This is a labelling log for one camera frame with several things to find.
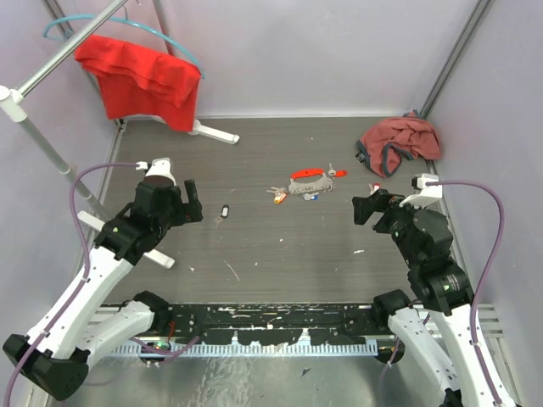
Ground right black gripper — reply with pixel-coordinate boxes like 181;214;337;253
351;187;428;266

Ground metal key organizer red handle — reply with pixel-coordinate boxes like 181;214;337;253
288;168;333;195

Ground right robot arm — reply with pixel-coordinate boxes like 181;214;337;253
352;181;516;406

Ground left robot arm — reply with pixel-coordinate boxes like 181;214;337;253
3;176;203;401

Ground keys with yellow tag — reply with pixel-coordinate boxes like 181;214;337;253
267;187;288;204

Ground key with black tag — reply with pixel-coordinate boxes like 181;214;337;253
215;204;230;227

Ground key with red tag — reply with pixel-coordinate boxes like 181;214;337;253
327;163;348;178

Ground pink shirt grey trim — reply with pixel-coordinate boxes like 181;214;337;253
355;109;442;178

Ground key with blue tag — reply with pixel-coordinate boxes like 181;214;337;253
302;192;319;201

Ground red cloth on hanger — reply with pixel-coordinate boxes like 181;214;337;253
75;35;202;132

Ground teal clothes hanger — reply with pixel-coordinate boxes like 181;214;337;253
42;13;205;79

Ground white clothes rack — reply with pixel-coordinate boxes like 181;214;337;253
0;0;240;270

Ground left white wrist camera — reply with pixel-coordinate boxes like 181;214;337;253
136;158;177;186

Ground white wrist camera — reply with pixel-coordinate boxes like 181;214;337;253
136;158;177;186
400;173;443;208

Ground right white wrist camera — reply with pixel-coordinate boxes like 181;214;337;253
400;173;443;208

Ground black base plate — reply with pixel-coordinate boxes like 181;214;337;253
171;303;391;346

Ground white cable duct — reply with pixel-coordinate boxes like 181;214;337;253
101;342;379;358

